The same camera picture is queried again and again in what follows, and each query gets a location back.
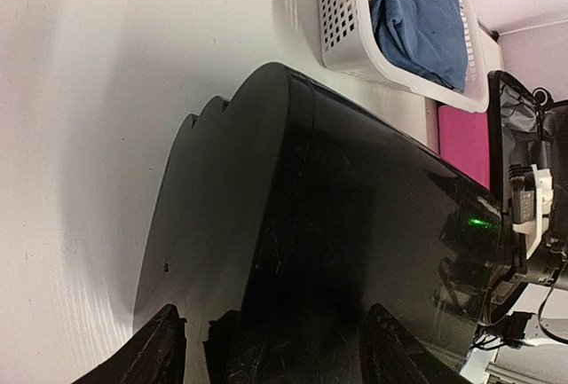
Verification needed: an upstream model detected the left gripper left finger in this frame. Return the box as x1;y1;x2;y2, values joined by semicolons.
76;304;185;383

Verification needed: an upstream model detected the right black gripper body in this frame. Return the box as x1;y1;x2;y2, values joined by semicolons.
487;206;567;325

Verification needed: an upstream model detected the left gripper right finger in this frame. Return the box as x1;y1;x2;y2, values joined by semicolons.
359;303;462;383

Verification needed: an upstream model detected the black pink drawer organizer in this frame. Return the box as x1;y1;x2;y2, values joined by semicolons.
134;63;501;383

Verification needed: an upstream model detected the blue item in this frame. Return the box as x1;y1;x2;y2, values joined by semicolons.
370;0;468;91

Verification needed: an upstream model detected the white plastic mesh basket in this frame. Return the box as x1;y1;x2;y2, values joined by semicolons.
271;0;492;114

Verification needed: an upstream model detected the pink hard-shell suitcase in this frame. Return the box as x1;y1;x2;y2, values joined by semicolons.
438;70;567;204

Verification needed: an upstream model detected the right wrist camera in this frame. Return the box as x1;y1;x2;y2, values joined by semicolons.
509;164;554;259

